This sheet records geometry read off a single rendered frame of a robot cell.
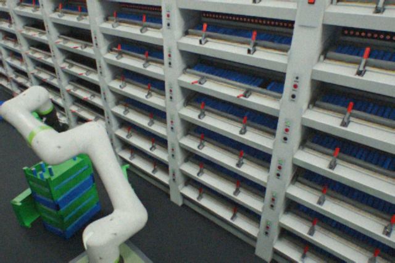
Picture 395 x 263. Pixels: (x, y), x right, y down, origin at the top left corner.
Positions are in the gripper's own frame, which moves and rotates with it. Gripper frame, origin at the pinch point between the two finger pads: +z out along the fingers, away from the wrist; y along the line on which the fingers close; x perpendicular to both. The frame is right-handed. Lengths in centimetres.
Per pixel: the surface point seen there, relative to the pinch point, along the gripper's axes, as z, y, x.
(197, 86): -38, 81, 3
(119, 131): 39, 25, 30
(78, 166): 7.4, 10.8, -17.2
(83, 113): 54, -12, 61
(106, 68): -5, 21, 53
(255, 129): -31, 109, -21
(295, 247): 13, 132, -68
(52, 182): 0.2, 1.9, -30.8
